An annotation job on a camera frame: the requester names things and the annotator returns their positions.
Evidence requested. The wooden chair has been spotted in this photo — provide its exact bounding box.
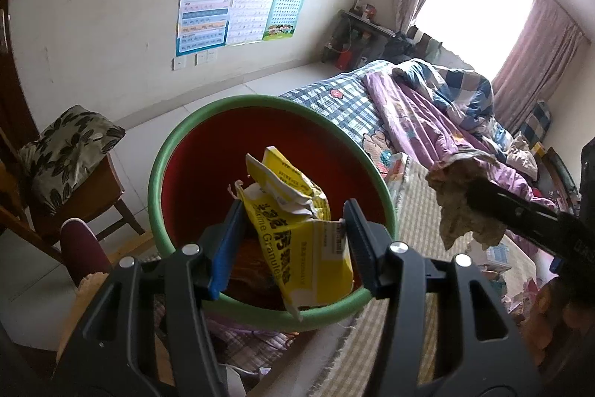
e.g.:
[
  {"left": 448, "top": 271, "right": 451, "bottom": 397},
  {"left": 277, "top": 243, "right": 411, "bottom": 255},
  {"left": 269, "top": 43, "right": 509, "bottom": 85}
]
[{"left": 0, "top": 135, "right": 146, "bottom": 260}]

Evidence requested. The brown paper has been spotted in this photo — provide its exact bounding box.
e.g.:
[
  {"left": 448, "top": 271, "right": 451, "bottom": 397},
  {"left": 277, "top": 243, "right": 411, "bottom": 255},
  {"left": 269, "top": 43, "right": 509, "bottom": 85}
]
[{"left": 427, "top": 150, "right": 508, "bottom": 250}]

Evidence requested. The floral cushion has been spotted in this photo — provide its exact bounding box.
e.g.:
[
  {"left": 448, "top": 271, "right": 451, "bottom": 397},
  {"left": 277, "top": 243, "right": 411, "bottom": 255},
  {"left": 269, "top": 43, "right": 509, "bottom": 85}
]
[{"left": 19, "top": 105, "right": 126, "bottom": 217}]

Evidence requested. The dark wooden door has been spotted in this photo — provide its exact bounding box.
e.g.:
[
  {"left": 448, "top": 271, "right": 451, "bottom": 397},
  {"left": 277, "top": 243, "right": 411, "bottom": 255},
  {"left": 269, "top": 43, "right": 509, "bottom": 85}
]
[{"left": 0, "top": 0, "right": 40, "bottom": 151}]

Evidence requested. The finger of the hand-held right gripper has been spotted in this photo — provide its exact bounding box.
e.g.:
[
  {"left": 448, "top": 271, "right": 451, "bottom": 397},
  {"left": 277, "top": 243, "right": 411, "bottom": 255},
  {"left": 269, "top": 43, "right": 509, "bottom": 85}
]
[
  {"left": 467, "top": 177, "right": 563, "bottom": 225},
  {"left": 474, "top": 204, "right": 578, "bottom": 259}
]

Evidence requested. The window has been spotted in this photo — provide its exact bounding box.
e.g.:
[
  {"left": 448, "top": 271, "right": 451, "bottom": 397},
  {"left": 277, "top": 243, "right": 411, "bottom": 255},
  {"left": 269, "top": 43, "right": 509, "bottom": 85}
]
[{"left": 413, "top": 0, "right": 536, "bottom": 78}]

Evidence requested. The beige woven mat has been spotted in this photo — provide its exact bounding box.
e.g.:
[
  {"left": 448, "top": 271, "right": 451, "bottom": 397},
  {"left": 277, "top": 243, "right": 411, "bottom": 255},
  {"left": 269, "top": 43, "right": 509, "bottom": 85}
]
[{"left": 251, "top": 155, "right": 540, "bottom": 397}]

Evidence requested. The yellow medicine packet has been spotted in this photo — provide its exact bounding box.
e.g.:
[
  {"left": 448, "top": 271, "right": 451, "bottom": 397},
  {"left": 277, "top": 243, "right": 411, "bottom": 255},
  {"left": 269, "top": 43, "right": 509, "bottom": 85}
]
[{"left": 228, "top": 146, "right": 355, "bottom": 322}]

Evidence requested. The dark desk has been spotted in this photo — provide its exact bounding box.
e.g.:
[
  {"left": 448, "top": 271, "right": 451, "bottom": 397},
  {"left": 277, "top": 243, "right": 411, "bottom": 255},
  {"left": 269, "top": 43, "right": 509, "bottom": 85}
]
[{"left": 322, "top": 9, "right": 397, "bottom": 71}]

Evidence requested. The blue chart wall poster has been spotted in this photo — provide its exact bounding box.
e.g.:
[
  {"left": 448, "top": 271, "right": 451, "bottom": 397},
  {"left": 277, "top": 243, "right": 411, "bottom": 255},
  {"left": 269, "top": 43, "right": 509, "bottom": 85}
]
[{"left": 176, "top": 0, "right": 241, "bottom": 56}]

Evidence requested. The blue checked pillow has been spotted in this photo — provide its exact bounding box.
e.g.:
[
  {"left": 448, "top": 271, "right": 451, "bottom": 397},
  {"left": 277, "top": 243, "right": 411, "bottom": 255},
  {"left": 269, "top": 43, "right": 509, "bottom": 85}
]
[{"left": 520, "top": 99, "right": 552, "bottom": 147}]

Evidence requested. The blue checked bed sheet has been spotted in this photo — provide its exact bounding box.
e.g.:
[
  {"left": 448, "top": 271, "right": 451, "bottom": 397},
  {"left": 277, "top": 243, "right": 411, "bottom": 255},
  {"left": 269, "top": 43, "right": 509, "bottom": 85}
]
[{"left": 278, "top": 60, "right": 419, "bottom": 205}]

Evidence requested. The orange cloth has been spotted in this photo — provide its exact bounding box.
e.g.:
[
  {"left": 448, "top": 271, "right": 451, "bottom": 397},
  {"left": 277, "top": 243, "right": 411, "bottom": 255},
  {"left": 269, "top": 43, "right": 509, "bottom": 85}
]
[{"left": 525, "top": 276, "right": 595, "bottom": 366}]

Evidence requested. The white chart wall poster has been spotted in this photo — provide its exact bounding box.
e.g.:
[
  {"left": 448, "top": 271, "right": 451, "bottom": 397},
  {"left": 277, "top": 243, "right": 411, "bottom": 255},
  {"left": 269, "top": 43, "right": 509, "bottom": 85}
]
[{"left": 225, "top": 0, "right": 280, "bottom": 47}]

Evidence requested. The blue plaid quilt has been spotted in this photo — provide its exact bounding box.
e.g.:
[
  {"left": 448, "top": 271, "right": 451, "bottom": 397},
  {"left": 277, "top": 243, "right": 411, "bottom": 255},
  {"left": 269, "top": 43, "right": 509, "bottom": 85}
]
[{"left": 392, "top": 58, "right": 496, "bottom": 134}]

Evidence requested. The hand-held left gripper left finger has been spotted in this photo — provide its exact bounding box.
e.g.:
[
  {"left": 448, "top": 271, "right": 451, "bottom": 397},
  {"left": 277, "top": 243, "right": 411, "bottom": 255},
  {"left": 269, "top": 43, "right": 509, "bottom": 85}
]
[{"left": 51, "top": 199, "right": 245, "bottom": 397}]

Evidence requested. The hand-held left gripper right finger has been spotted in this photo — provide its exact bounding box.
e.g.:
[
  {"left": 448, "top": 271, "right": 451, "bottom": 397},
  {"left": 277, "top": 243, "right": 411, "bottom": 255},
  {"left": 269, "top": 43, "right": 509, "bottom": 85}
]
[{"left": 343, "top": 198, "right": 544, "bottom": 397}]

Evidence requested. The green chart wall poster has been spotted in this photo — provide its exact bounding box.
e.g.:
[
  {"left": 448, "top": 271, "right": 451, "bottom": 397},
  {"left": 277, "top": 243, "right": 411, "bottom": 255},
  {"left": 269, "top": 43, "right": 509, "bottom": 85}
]
[{"left": 263, "top": 0, "right": 309, "bottom": 41}]

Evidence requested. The purple printed quilt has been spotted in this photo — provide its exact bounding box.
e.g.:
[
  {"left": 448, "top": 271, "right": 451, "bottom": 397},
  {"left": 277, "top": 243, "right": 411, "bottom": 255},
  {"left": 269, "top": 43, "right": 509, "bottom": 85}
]
[{"left": 361, "top": 71, "right": 557, "bottom": 212}]

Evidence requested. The green-rimmed red bucket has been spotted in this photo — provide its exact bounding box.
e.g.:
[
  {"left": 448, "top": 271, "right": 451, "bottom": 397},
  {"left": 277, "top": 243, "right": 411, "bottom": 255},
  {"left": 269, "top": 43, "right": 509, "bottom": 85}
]
[{"left": 148, "top": 95, "right": 399, "bottom": 330}]

